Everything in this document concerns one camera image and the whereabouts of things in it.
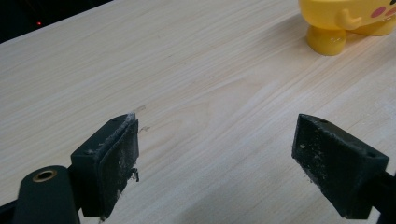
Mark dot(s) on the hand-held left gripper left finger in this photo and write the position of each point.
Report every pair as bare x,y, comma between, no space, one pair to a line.
102,168

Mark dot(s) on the yellow toy figure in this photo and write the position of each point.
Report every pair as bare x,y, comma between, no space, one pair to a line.
345,21

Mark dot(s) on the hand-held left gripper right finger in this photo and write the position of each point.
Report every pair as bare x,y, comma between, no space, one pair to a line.
336,168

